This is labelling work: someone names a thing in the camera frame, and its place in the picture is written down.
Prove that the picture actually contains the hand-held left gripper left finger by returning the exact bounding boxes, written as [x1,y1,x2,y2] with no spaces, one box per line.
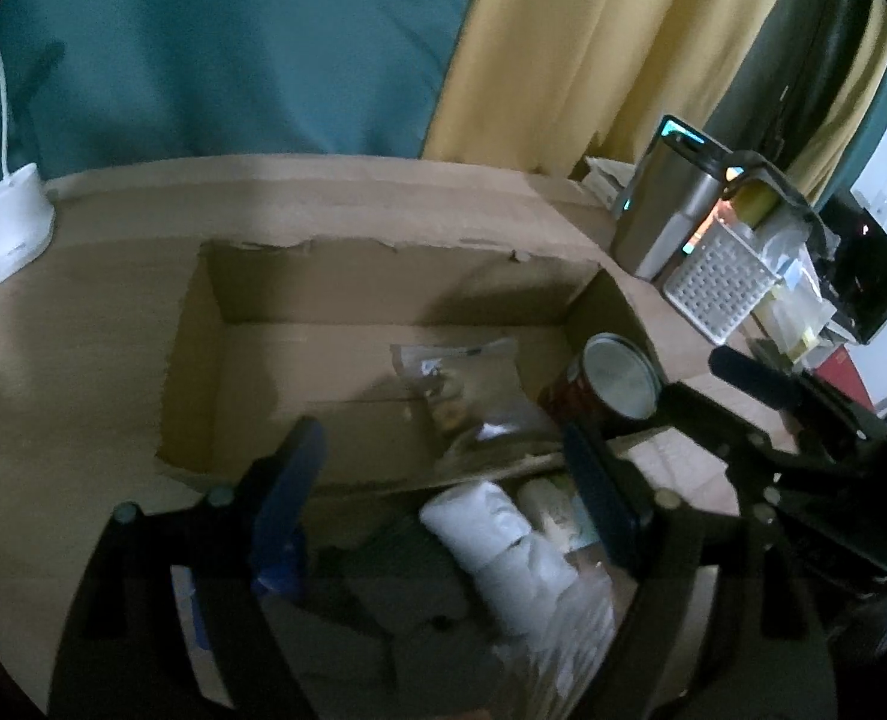
[49,416,332,720]

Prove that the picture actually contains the steel tumbler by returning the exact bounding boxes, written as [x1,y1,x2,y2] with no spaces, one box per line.
[612,115,729,282]

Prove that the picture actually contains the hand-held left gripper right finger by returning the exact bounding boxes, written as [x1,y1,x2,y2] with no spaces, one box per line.
[561,422,838,720]

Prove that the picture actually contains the red metal can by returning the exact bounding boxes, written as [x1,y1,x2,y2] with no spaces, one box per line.
[537,332,665,437]

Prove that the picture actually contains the white perforated basket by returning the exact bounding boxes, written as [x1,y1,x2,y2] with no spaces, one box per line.
[664,206,819,346]

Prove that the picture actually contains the yellow bottle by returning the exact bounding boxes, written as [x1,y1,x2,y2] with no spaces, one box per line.
[728,184,778,230]

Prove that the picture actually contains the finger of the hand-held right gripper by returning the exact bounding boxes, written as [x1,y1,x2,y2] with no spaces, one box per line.
[600,381,780,512]
[708,347,887,460]

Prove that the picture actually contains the white desk lamp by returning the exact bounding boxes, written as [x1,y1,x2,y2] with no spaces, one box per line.
[0,22,58,286]

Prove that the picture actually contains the black electronic device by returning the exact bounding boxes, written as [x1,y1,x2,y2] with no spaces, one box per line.
[818,199,887,346]

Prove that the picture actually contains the cotton swab plastic bag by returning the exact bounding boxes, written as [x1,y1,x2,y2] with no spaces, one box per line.
[488,562,639,720]

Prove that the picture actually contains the teal curtain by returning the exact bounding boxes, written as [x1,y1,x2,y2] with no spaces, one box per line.
[0,0,489,188]

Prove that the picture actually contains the yellow curtain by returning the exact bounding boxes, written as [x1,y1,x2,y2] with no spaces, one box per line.
[420,0,887,196]

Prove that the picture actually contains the clear plastic snack bag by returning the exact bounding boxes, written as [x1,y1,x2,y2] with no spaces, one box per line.
[390,340,564,466]

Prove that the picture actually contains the tissue pack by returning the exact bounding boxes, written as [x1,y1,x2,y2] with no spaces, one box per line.
[518,476,602,552]

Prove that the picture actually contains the grey socks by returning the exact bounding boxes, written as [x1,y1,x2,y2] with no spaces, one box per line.
[315,517,504,646]

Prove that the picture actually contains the cardboard box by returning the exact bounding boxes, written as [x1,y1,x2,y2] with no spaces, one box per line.
[154,238,665,497]

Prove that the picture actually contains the white socks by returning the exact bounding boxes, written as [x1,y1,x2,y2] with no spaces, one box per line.
[419,481,587,642]

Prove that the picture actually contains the white blue paper packet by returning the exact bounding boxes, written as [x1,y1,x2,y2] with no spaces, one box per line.
[169,562,220,691]

